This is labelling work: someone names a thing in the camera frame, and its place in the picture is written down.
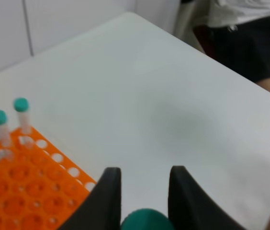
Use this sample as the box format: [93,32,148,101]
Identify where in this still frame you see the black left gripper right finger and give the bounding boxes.
[168,166,244,230]

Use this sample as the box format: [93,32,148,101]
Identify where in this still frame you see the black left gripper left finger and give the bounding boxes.
[59,167,121,230]

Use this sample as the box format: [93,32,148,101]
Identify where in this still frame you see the test tube with teal cap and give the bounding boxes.
[121,208,175,230]

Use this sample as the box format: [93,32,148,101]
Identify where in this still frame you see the orange test tube rack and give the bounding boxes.
[0,129,95,230]

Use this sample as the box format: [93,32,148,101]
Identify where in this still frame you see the rack tube far right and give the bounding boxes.
[13,97,33,149]

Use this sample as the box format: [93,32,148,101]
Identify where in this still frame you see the rack tube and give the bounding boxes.
[0,110,13,160]
[13,97,33,149]

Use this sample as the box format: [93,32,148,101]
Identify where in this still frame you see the seated person in background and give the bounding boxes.
[180,0,270,103]

